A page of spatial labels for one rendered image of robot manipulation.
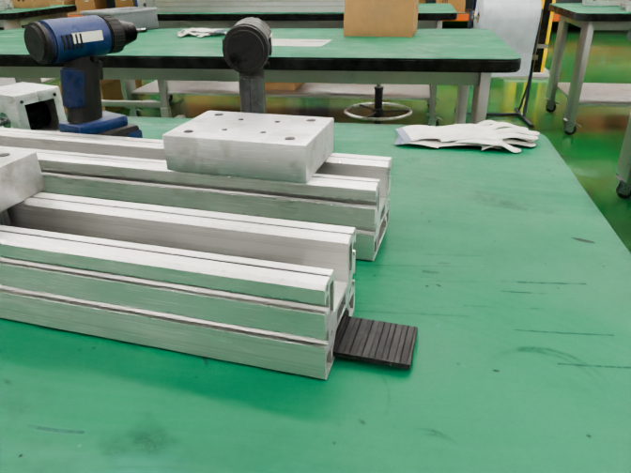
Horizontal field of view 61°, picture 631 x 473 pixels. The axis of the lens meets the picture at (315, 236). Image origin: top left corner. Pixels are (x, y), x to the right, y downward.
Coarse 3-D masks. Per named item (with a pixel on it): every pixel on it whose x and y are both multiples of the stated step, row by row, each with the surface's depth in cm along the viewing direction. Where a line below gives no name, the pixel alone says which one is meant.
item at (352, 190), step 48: (0, 144) 74; (48, 144) 72; (96, 144) 69; (144, 144) 68; (48, 192) 67; (96, 192) 64; (144, 192) 62; (192, 192) 60; (240, 192) 59; (288, 192) 56; (336, 192) 55; (384, 192) 61
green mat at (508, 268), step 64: (384, 128) 104; (448, 192) 74; (512, 192) 74; (576, 192) 73; (384, 256) 58; (448, 256) 58; (512, 256) 58; (576, 256) 58; (0, 320) 49; (384, 320) 48; (448, 320) 48; (512, 320) 47; (576, 320) 47; (0, 384) 41; (64, 384) 41; (128, 384) 41; (192, 384) 41; (256, 384) 41; (320, 384) 41; (384, 384) 40; (448, 384) 40; (512, 384) 40; (576, 384) 40; (0, 448) 36; (64, 448) 36; (128, 448) 35; (192, 448) 35; (256, 448) 35; (320, 448) 35; (384, 448) 35; (448, 448) 35; (512, 448) 35; (576, 448) 35
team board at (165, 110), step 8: (152, 0) 324; (160, 80) 345; (160, 88) 348; (160, 96) 350; (104, 104) 360; (112, 104) 359; (120, 104) 358; (128, 104) 357; (136, 104) 356; (144, 104) 355; (152, 104) 354; (160, 104) 353; (168, 104) 353; (168, 112) 354
